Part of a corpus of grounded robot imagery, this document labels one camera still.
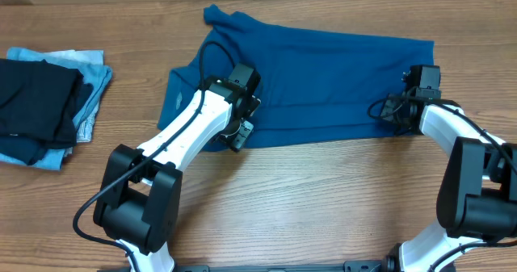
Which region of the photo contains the blue polo shirt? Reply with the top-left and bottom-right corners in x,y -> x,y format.
158,6 -> 434,148

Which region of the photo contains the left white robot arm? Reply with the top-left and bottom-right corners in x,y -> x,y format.
94,64 -> 260,271

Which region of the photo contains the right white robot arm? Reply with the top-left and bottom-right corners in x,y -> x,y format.
376,65 -> 516,271

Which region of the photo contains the light blue folded garment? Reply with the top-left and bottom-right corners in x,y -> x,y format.
0,46 -> 113,172

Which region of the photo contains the black folded garment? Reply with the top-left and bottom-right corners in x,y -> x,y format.
1,59 -> 93,149

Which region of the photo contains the dark navy folded garment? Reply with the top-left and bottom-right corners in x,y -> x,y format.
1,82 -> 94,165

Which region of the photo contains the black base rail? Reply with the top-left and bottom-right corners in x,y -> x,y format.
173,260 -> 400,272

